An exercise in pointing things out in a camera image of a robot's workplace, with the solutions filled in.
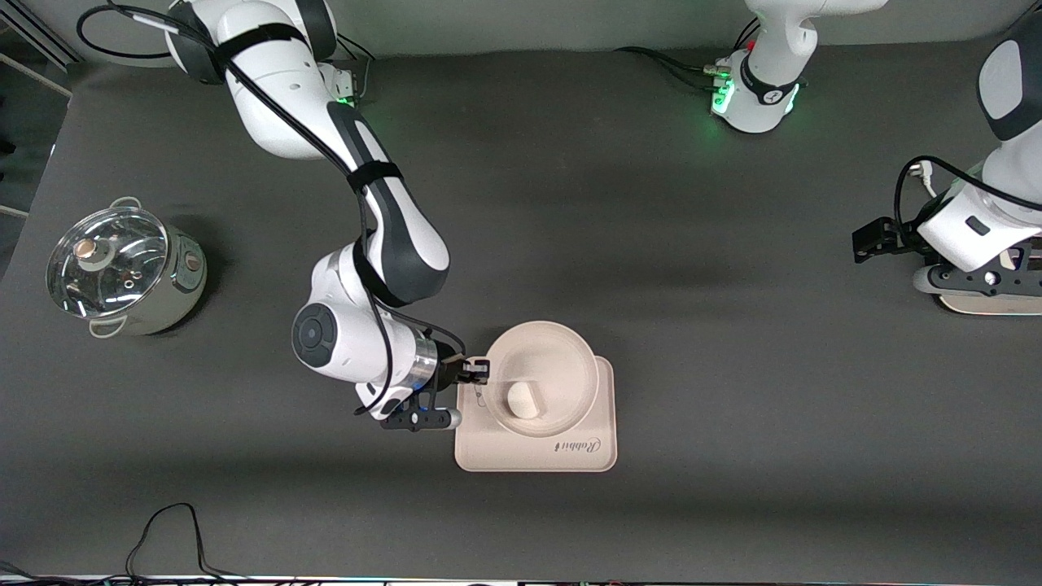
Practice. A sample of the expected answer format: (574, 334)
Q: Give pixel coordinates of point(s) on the white steamed bun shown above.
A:
(523, 401)

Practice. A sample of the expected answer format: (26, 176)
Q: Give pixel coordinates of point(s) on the round beige plate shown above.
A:
(562, 358)

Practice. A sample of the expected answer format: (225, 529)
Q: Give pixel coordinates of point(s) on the beige rabbit print tray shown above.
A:
(529, 456)

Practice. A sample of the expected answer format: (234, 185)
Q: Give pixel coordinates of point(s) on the glass pot lid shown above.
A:
(106, 260)

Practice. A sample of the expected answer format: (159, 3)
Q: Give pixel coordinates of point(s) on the steel pot with glass lid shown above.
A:
(175, 285)

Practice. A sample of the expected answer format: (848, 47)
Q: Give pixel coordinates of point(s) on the aluminium frame rail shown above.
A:
(41, 32)

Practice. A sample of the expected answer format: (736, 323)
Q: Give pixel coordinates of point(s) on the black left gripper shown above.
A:
(890, 238)

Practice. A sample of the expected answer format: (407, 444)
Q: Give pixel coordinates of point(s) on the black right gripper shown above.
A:
(447, 371)

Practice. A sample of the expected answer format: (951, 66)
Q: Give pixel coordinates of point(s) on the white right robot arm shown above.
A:
(391, 236)

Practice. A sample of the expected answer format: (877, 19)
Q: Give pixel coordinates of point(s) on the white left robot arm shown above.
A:
(977, 228)

